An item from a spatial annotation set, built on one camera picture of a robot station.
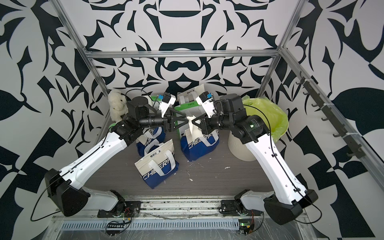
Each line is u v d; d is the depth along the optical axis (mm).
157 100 561
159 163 710
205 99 527
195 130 648
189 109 848
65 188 384
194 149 806
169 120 560
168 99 558
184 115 647
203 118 521
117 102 939
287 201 371
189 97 915
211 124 526
